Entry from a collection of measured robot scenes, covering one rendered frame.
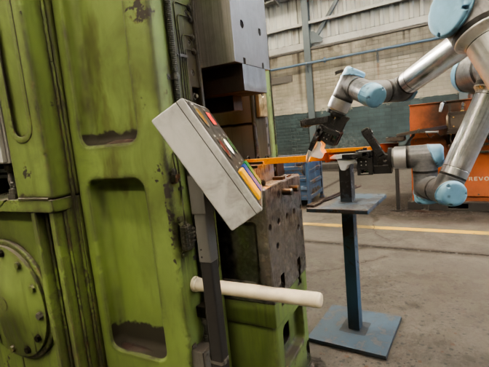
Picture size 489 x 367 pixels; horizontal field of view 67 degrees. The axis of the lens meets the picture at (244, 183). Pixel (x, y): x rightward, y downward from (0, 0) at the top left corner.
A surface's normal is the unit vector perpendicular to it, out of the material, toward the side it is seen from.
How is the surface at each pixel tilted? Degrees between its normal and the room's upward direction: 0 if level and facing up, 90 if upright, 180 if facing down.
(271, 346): 90
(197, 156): 90
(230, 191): 90
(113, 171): 90
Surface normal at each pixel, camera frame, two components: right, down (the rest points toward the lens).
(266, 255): -0.46, 0.17
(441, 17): -0.96, 0.01
